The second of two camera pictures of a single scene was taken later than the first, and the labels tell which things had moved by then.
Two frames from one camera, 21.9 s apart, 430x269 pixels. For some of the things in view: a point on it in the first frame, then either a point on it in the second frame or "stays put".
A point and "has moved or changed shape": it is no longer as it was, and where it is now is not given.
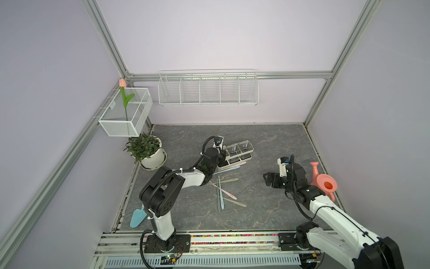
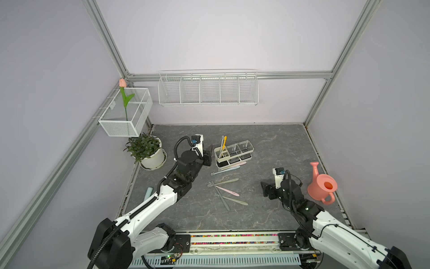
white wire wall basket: x=203 y=87 stays put
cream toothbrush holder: x=236 y=153 stays put
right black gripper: x=275 y=175 to x=263 y=187
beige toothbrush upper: x=225 y=181 stays put
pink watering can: x=327 y=183 stays put
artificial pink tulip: x=123 y=84 stays put
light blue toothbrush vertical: x=221 y=194 has moved or changed shape
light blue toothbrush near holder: x=227 y=170 stays put
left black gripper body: x=220 y=159 to x=199 y=162
